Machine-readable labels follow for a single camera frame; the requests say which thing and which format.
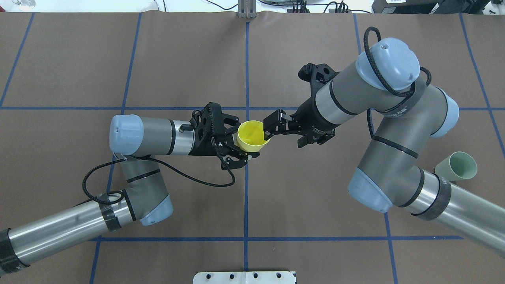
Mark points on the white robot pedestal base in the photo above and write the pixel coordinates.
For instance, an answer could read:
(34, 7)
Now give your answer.
(246, 277)

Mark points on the yellow plastic cup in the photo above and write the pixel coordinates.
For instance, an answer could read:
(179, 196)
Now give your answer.
(250, 136)

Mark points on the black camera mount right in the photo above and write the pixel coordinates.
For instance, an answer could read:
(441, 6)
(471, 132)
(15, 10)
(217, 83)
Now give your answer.
(318, 75)

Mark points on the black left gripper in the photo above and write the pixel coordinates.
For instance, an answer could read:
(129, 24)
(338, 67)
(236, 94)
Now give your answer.
(204, 147)

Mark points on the green plastic cup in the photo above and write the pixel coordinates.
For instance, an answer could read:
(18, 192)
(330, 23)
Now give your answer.
(457, 166)

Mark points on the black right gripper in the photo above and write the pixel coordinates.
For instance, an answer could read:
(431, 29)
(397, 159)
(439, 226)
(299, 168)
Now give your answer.
(312, 119)

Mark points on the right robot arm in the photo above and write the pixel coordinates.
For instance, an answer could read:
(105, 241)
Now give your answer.
(386, 77)

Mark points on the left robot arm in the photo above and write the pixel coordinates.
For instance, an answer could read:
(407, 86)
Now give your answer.
(136, 143)

